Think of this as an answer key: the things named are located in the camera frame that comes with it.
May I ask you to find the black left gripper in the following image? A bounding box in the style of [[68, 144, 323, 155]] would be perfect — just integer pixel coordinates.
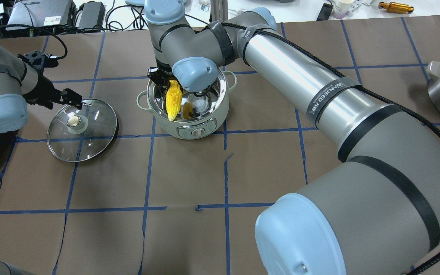
[[18, 52, 83, 110]]

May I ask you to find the white paper cup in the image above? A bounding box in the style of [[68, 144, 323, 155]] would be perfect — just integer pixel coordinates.
[[332, 0, 356, 19]]

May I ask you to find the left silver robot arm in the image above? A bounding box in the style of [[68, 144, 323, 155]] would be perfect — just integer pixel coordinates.
[[0, 45, 83, 159]]

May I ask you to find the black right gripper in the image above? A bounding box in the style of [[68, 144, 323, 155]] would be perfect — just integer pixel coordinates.
[[148, 66, 175, 87]]

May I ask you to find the black power adapter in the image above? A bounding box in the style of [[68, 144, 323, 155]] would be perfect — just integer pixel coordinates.
[[75, 1, 105, 32]]

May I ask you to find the gold metal cylinder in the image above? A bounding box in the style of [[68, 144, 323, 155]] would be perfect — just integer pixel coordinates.
[[378, 2, 414, 15]]

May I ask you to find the yellow plastic corn cob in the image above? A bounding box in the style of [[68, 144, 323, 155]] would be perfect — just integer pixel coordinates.
[[166, 80, 183, 121]]

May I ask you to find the glass pot lid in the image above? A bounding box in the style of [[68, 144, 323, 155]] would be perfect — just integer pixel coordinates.
[[47, 99, 119, 163]]

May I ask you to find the black computer case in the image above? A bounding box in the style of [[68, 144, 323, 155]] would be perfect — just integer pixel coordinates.
[[8, 0, 76, 28]]

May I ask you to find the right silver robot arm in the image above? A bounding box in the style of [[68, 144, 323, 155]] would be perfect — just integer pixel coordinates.
[[143, 0, 440, 275]]

